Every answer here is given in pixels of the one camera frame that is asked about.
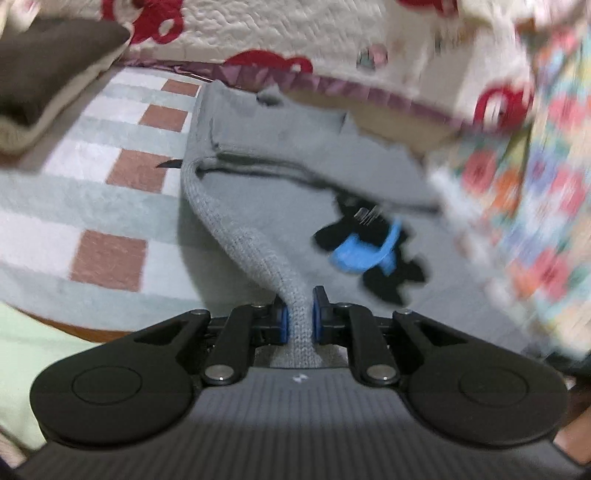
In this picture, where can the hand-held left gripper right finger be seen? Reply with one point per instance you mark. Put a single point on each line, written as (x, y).
(317, 323)

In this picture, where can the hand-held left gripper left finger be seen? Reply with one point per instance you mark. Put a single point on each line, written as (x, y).
(280, 323)

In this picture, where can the grey knit sweater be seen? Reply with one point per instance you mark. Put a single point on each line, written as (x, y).
(277, 161)

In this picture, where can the pastel checkered blanket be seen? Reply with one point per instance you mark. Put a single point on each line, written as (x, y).
(92, 184)

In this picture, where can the colourful floral blanket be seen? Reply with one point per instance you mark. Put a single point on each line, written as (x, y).
(545, 207)

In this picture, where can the light green blanket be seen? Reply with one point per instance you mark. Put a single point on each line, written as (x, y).
(27, 369)

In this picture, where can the white bear print quilt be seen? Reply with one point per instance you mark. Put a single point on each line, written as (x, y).
(277, 23)

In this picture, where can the beige folded cloth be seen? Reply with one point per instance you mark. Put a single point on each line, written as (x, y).
(27, 136)

